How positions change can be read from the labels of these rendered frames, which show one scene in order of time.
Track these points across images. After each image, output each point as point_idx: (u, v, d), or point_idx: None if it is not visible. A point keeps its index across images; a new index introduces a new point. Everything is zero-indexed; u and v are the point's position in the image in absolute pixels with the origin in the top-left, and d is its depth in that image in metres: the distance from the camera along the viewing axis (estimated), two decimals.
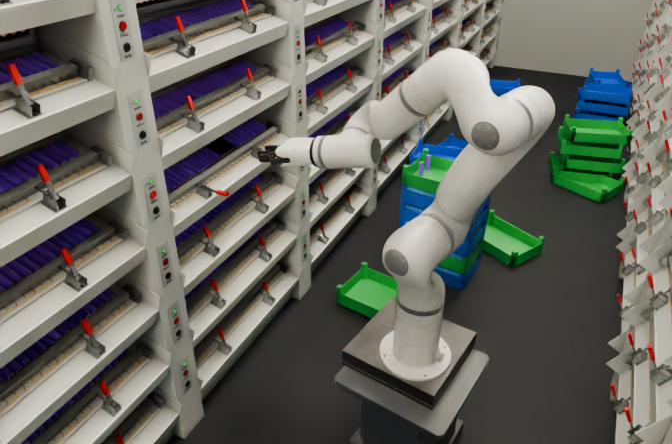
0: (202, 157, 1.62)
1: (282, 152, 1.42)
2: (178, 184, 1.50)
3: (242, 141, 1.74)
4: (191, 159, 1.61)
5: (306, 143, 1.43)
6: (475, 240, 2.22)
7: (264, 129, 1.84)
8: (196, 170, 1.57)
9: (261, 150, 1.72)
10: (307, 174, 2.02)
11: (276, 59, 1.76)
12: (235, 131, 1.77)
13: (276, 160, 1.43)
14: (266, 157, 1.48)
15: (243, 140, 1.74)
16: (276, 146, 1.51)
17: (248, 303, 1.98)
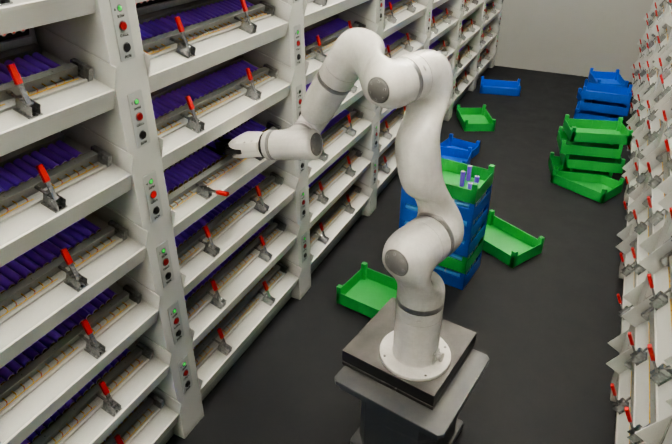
0: (202, 157, 1.62)
1: (234, 144, 1.56)
2: (178, 184, 1.50)
3: None
4: (191, 159, 1.61)
5: (256, 136, 1.57)
6: (475, 240, 2.22)
7: (264, 129, 1.84)
8: (196, 170, 1.57)
9: None
10: (307, 174, 2.02)
11: (276, 59, 1.76)
12: (235, 131, 1.77)
13: (229, 151, 1.57)
14: (223, 148, 1.63)
15: None
16: (230, 140, 1.64)
17: (248, 303, 1.98)
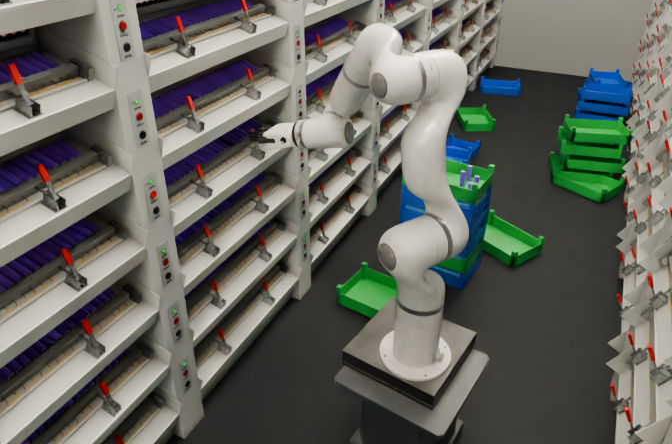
0: (197, 155, 1.62)
1: None
2: (173, 181, 1.50)
3: (238, 139, 1.75)
4: (186, 157, 1.61)
5: None
6: (475, 240, 2.22)
7: (260, 127, 1.84)
8: (191, 167, 1.57)
9: (257, 150, 1.73)
10: (307, 174, 2.02)
11: (276, 59, 1.76)
12: (231, 129, 1.78)
13: None
14: None
15: (239, 138, 1.75)
16: None
17: (248, 303, 1.98)
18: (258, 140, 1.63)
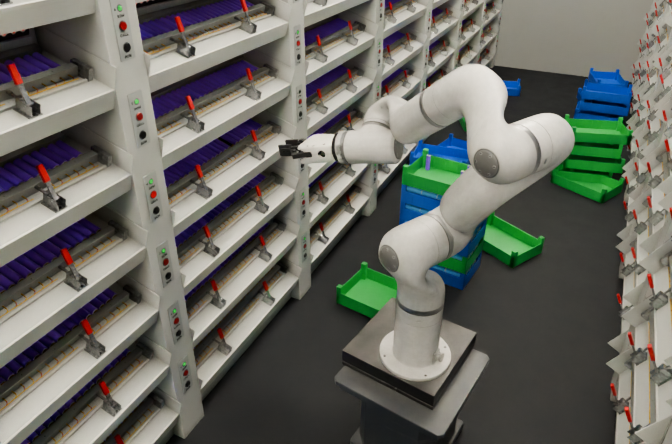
0: (197, 155, 1.62)
1: None
2: (173, 181, 1.50)
3: (238, 139, 1.75)
4: (186, 157, 1.61)
5: None
6: (475, 240, 2.22)
7: (260, 127, 1.84)
8: (191, 167, 1.57)
9: (257, 150, 1.73)
10: (307, 174, 2.02)
11: (276, 59, 1.76)
12: (231, 129, 1.77)
13: None
14: (297, 144, 1.52)
15: (239, 138, 1.75)
16: None
17: (248, 303, 1.98)
18: (292, 155, 1.43)
